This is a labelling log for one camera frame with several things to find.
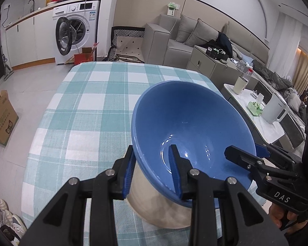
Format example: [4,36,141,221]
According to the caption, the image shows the white marble coffee table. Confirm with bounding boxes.
[222,78,306,149]

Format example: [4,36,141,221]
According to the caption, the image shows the white electric kettle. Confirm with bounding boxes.
[262,93,290,124]

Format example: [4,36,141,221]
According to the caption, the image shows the beige tumbler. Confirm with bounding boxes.
[233,77,248,94]

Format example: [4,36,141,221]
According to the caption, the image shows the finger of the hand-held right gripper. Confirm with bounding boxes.
[255,143,302,173]
[224,145,267,183]

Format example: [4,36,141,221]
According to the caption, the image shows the green tissue pack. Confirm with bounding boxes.
[247,101,263,116]

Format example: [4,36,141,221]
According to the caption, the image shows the grey cushion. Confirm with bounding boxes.
[176,14,198,43]
[186,18,218,47]

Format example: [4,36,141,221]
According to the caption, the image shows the green and white wall device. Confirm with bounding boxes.
[167,2,180,16]

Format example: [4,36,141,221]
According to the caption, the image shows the grey clothes pile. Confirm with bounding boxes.
[252,59,293,90]

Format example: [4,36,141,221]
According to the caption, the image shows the brown cardboard box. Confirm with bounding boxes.
[0,90,19,146]

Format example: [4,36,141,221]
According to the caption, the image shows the blue bowl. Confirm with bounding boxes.
[131,81,257,208]

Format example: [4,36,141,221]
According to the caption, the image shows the beige curtain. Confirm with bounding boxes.
[293,49,308,95]

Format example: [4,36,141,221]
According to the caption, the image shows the clear bottle with red cap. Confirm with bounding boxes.
[242,68,254,89]

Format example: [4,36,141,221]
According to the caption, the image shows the floor mop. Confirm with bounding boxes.
[1,45,14,80]

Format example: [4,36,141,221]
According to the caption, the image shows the person's right hand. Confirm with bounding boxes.
[268,200,299,234]

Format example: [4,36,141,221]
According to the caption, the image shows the grey cabinet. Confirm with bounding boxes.
[187,45,244,82]

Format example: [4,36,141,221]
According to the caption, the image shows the teal checked tablecloth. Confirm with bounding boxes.
[22,63,260,246]

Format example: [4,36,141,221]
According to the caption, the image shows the beige bowl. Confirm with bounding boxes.
[126,164,195,229]

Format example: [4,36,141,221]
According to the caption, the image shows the grey sofa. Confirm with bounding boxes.
[142,14,270,69]

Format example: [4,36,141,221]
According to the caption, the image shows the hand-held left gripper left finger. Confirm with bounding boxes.
[19,145,137,246]

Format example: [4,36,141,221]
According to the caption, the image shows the white washing machine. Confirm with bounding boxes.
[53,0,101,66]

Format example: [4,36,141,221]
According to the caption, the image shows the red cardboard box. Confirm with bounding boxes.
[64,43,99,66]

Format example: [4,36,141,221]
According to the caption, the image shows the grey quilted daybed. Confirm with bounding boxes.
[254,69,307,148]

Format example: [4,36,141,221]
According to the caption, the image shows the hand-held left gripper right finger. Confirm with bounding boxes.
[168,144,290,246]

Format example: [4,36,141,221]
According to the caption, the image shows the black box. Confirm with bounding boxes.
[206,47,229,60]

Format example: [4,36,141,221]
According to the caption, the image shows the grey sneaker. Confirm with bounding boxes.
[11,215,27,239]

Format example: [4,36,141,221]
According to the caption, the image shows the white sneaker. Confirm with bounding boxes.
[0,198,9,227]

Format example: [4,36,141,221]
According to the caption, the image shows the white kitchen cabinets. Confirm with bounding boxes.
[1,0,58,69]

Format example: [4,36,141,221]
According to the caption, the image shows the dark jacket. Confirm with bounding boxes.
[208,32,233,55]

